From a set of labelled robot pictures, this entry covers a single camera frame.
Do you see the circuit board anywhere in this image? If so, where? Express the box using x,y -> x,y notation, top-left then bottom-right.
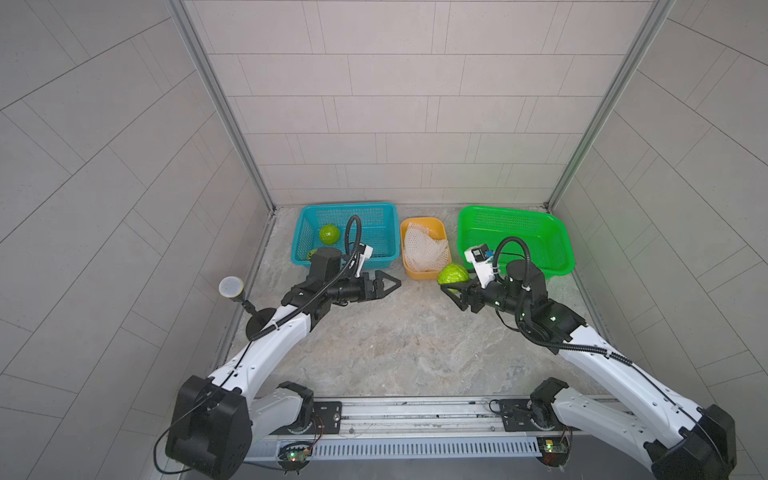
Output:
277,442 -> 313,472
537,437 -> 571,468

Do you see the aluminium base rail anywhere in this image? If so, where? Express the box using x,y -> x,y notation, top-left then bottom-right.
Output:
161,394 -> 667,463

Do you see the aluminium corner post right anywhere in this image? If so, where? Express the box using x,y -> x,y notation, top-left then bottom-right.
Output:
546,0 -> 676,214

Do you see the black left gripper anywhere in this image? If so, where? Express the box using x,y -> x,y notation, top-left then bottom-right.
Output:
324,272 -> 399,304

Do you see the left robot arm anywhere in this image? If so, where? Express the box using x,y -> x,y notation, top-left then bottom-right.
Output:
158,242 -> 401,479

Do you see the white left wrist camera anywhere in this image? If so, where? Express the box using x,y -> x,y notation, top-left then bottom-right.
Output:
353,242 -> 373,278

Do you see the aluminium corner post left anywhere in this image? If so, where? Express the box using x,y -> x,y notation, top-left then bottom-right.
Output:
166,0 -> 277,216

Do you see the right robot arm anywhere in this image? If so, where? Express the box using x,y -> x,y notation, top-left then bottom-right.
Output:
440,259 -> 737,479

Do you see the left circuit board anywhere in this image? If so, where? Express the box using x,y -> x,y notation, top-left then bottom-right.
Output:
277,442 -> 313,472

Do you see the teal plastic basket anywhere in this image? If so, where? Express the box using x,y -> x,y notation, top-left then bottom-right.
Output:
291,202 -> 400,270

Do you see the pile of foam nets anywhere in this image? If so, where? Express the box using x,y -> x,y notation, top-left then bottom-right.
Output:
403,223 -> 451,272

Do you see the aluminium corner post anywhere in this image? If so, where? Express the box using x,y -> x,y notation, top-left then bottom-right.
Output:
546,0 -> 676,214
166,0 -> 277,216

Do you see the green plastic basket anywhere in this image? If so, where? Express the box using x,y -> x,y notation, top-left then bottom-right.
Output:
457,205 -> 576,280

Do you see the right circuit board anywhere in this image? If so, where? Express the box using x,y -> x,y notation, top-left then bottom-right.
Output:
537,437 -> 571,468

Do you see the green custard apple in basket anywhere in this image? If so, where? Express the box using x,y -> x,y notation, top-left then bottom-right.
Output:
318,224 -> 341,245

